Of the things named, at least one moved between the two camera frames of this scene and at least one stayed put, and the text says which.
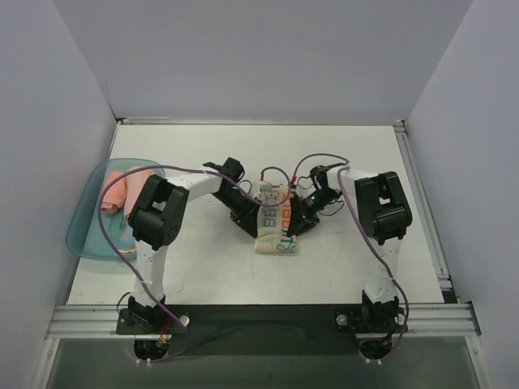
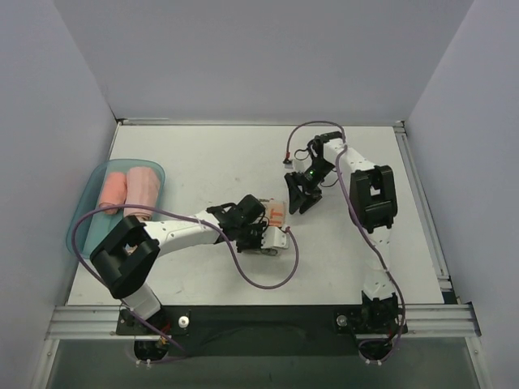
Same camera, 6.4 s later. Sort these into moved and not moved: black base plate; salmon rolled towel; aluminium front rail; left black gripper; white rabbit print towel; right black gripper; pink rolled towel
Moved: white rabbit print towel; left black gripper; right black gripper
Not moved: black base plate; aluminium front rail; salmon rolled towel; pink rolled towel
